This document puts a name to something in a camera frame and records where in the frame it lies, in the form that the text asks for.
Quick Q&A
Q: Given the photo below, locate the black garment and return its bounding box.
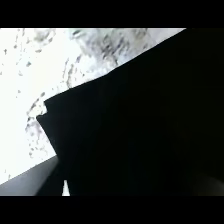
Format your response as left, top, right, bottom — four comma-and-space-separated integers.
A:
35, 27, 224, 197

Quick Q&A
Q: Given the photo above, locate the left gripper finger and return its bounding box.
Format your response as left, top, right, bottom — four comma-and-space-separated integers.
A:
0, 154, 65, 197

